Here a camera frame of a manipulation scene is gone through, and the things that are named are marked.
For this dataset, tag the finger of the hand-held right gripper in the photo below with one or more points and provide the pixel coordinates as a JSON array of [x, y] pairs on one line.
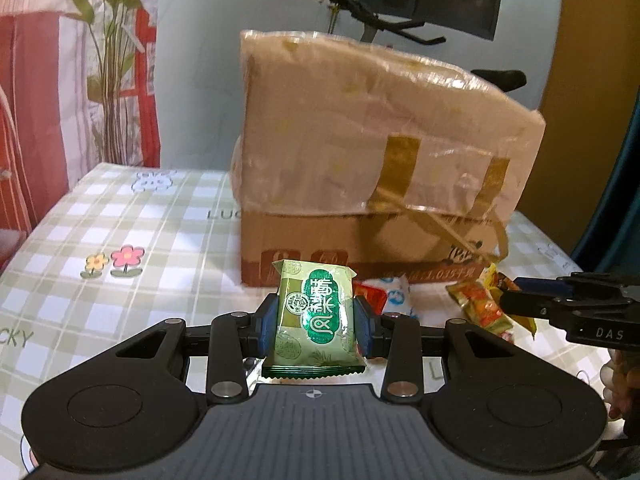
[[545, 286], [527, 306]]

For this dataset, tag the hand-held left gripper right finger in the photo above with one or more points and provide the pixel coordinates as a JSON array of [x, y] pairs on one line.
[[362, 327]]

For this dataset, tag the white blue snack packet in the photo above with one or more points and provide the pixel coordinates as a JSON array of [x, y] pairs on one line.
[[397, 295]]

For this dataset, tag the metal pole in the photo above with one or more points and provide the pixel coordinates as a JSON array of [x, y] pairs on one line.
[[332, 14]]

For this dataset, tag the red yellow green snack packet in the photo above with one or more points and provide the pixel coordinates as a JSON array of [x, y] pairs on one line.
[[480, 307]]

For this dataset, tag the checked tablecloth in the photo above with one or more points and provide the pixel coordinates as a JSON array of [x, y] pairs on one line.
[[125, 220]]

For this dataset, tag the cardboard box with plastic liner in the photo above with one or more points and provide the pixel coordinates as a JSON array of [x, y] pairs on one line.
[[350, 125]]

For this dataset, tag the printed backdrop cloth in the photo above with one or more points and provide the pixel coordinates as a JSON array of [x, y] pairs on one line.
[[65, 85]]

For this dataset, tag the black exercise bike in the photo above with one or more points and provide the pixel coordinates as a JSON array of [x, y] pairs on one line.
[[390, 17]]

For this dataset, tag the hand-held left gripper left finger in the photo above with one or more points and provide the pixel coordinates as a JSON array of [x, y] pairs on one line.
[[268, 327]]

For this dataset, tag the green white snack packet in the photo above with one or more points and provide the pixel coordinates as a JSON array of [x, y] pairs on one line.
[[310, 320]]

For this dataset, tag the wooden door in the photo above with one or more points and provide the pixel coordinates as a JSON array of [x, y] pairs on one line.
[[590, 60]]

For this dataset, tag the person's right hand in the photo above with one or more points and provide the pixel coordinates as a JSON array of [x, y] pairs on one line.
[[625, 390]]

